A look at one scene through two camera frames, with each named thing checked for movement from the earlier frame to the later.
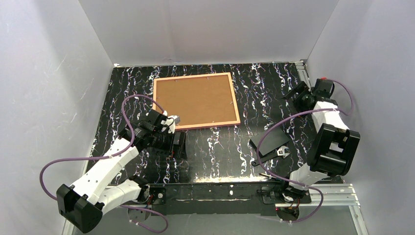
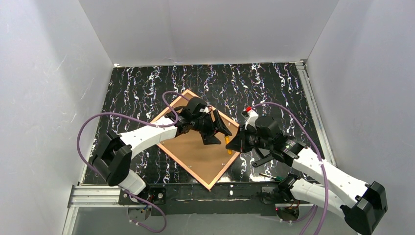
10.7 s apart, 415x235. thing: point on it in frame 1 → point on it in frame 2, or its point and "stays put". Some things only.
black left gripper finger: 179,150 → 208,137
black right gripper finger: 295,91 → 236,144
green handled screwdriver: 267,175 stays put
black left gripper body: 175,145 → 209,124
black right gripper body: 300,95 → 244,140
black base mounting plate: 222,198 stays put
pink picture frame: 199,101 → 206,162
